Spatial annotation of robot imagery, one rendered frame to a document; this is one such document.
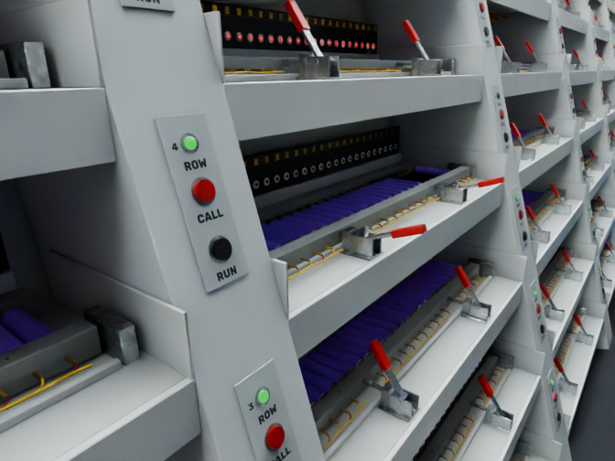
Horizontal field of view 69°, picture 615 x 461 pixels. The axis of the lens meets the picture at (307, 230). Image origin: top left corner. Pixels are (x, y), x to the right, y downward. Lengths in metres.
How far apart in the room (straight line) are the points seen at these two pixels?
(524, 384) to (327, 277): 0.61
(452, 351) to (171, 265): 0.48
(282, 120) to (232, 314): 0.18
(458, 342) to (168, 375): 0.48
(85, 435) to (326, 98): 0.34
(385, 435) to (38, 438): 0.35
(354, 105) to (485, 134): 0.43
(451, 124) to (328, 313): 0.57
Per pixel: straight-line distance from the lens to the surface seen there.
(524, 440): 1.12
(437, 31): 0.93
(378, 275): 0.49
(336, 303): 0.43
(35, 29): 0.38
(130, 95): 0.32
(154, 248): 0.30
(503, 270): 0.94
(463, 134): 0.91
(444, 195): 0.73
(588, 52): 2.27
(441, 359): 0.67
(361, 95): 0.52
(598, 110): 2.26
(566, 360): 1.43
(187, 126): 0.33
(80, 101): 0.30
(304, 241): 0.47
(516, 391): 0.96
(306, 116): 0.44
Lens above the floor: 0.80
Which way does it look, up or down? 8 degrees down
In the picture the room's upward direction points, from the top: 14 degrees counter-clockwise
